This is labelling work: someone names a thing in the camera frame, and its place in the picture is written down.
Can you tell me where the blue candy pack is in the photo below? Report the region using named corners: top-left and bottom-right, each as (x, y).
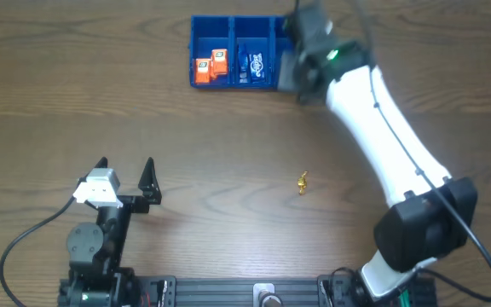
top-left (236, 42), bottom-right (250, 84)
top-left (247, 51), bottom-right (268, 84)

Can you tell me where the blue tray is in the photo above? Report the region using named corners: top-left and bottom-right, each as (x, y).
top-left (189, 14), bottom-right (298, 91)

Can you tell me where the black cable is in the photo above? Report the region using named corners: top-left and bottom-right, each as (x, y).
top-left (0, 195), bottom-right (78, 307)
top-left (354, 0), bottom-right (491, 304)

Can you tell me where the orange candy box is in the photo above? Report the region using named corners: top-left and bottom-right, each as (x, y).
top-left (210, 48), bottom-right (229, 80)
top-left (194, 57), bottom-right (212, 85)

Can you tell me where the gold wrapped candy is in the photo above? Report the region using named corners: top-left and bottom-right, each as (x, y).
top-left (297, 170), bottom-right (309, 196)

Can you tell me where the mounting rail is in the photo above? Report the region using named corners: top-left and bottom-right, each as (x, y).
top-left (57, 275), bottom-right (439, 307)

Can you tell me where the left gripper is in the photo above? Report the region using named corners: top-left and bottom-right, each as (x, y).
top-left (95, 156), bottom-right (163, 214)

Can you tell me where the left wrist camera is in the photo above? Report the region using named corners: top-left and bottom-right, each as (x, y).
top-left (72, 167), bottom-right (122, 209)

